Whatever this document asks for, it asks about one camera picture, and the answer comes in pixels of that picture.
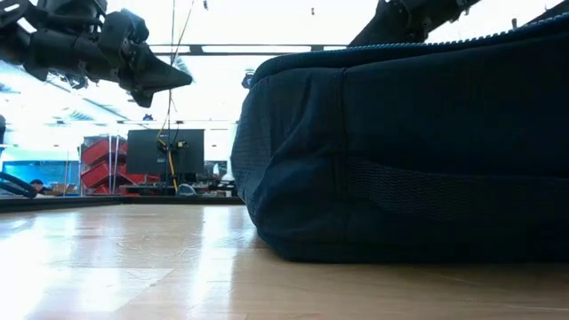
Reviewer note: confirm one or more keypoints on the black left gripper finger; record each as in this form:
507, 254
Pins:
143, 100
160, 73

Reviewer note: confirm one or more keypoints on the navy blue backpack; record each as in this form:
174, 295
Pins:
400, 133

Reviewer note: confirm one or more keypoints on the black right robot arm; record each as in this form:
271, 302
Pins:
400, 22

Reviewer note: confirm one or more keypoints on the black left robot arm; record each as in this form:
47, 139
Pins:
49, 49

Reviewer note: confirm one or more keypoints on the black monitor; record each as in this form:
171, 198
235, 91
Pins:
146, 151

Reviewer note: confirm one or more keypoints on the red bin shelf rack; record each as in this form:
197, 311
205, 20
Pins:
95, 153

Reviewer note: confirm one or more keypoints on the grey round object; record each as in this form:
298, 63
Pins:
186, 191

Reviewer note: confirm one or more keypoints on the distant black robot rig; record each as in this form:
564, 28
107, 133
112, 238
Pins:
222, 186

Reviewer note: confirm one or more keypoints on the person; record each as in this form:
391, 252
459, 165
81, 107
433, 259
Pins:
37, 184

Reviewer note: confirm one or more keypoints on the black curtain partition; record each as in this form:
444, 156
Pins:
560, 8

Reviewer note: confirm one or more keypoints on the black ceiling camera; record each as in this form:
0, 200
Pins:
247, 80

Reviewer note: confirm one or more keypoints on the black overhead frame beam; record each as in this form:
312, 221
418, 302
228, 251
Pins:
266, 53

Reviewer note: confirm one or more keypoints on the blue wall panel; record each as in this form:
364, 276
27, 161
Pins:
44, 171

